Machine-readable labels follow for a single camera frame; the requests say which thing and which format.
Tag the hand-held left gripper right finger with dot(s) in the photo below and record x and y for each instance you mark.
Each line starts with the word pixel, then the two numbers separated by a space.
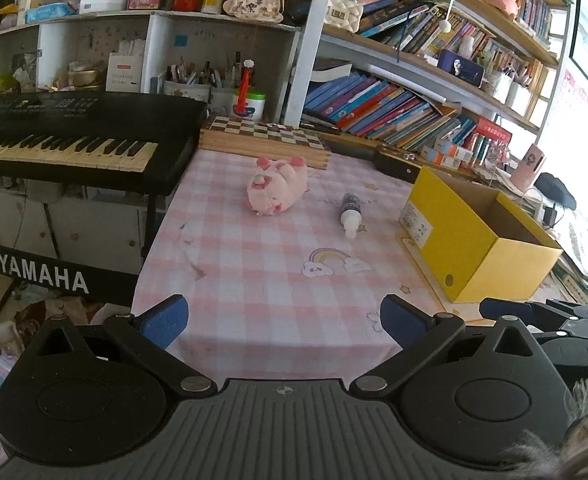
pixel 403 321

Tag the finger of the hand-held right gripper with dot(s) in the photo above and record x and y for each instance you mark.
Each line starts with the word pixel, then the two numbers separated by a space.
pixel 583 312
pixel 503 307

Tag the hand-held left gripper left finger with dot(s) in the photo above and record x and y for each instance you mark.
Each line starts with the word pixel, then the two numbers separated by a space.
pixel 166 319

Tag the yellow cardboard box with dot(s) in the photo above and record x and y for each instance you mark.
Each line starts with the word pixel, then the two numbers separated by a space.
pixel 498 270

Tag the pink checked cloth desktop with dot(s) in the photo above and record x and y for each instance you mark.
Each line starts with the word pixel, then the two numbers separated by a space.
pixel 254 270

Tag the pile of books and newspapers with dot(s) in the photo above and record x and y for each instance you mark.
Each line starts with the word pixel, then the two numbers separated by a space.
pixel 586 260

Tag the black power adapter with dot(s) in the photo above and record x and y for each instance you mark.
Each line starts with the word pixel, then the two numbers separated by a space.
pixel 551 217

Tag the white cabinet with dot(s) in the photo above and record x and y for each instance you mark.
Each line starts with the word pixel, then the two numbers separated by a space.
pixel 89 225

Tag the black cap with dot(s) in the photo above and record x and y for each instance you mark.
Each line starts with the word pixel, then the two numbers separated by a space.
pixel 556 190

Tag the stack of papers and magazines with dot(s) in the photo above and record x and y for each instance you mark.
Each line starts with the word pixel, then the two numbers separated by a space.
pixel 503 180

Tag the black keyboard stand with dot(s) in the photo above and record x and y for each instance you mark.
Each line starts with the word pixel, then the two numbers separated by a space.
pixel 44 271

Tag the black box with metal knobs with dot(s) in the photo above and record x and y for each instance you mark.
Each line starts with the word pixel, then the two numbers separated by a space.
pixel 393 165

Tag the orange white small box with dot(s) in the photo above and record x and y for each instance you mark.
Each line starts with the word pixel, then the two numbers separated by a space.
pixel 441 159
pixel 453 149

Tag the pink pig plush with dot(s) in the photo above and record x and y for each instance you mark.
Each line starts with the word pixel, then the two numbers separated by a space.
pixel 276 190

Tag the red book box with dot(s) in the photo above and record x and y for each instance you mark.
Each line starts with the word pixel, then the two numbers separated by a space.
pixel 493 137

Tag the wooden chessboard box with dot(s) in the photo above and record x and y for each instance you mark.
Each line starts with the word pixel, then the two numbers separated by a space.
pixel 264 136

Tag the row of colourful leaning books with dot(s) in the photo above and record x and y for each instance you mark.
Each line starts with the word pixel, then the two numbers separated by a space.
pixel 373 110

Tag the white tub green lid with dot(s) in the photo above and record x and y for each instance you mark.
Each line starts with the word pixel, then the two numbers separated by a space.
pixel 250 107

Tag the black electronic keyboard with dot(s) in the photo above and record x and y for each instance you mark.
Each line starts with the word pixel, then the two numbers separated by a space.
pixel 74 110

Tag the white pen holder with pens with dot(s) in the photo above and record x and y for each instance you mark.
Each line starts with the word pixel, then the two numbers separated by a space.
pixel 186 91

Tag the red white tube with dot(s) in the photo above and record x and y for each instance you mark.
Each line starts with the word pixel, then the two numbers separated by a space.
pixel 246 85

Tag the white carton red label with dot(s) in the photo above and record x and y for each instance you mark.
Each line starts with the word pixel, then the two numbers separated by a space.
pixel 124 74

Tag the thick grey book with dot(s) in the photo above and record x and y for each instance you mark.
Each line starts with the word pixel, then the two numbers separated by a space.
pixel 331 70

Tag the white cubby shelf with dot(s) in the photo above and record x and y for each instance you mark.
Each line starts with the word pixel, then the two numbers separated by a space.
pixel 159 35

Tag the row of slim upright books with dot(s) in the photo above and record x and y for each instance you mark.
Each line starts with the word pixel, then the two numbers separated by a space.
pixel 423 30

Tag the white bookshelf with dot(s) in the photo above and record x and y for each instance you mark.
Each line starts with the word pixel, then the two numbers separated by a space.
pixel 304 50

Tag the white quilted handbag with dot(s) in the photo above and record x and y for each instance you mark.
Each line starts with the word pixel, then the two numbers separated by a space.
pixel 344 15

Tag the white flat box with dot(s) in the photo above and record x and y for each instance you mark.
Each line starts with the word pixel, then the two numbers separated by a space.
pixel 101 4

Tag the blue wet wipes pack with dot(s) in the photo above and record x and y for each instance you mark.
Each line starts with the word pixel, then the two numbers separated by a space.
pixel 49 12

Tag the pink wall poster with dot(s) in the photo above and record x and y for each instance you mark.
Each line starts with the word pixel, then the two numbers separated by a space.
pixel 578 97

